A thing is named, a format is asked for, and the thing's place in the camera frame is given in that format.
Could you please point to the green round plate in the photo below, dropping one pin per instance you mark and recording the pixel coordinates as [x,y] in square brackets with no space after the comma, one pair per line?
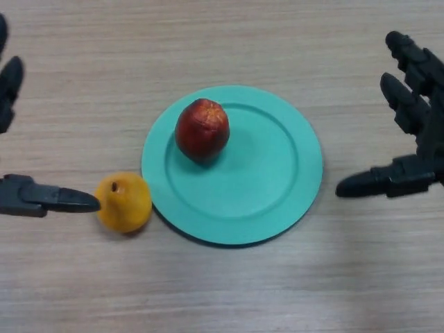
[253,187]

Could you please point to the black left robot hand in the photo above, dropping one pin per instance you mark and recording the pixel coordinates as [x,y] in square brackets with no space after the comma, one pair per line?
[21,197]

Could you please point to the red apple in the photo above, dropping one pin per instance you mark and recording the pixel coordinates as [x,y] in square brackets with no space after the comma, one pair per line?
[203,132]

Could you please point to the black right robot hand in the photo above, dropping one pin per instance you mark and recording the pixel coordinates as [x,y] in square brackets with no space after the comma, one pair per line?
[430,138]

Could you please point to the yellow pear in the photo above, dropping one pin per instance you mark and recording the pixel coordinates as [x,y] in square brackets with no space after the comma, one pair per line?
[126,204]

